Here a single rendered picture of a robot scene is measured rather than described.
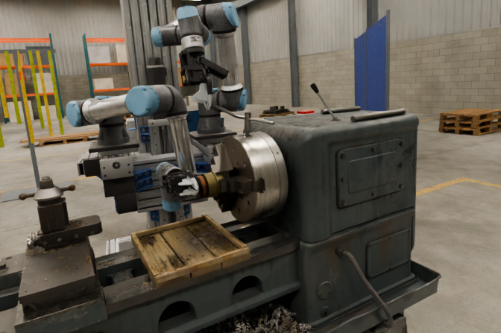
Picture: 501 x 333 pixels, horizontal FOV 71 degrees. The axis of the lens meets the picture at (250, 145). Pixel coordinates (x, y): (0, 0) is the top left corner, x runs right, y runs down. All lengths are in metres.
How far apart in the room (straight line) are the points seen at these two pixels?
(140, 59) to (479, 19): 10.89
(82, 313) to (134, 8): 1.48
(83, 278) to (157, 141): 1.07
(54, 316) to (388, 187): 1.15
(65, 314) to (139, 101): 0.75
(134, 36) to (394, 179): 1.43
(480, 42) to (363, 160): 10.77
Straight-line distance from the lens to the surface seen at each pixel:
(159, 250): 1.26
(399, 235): 1.58
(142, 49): 2.00
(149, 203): 1.88
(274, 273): 1.29
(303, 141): 1.15
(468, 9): 12.29
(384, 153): 1.41
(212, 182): 1.19
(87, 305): 1.01
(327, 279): 1.38
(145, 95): 1.38
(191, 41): 1.27
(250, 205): 1.19
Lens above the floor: 1.42
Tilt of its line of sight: 10 degrees down
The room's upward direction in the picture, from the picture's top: 4 degrees counter-clockwise
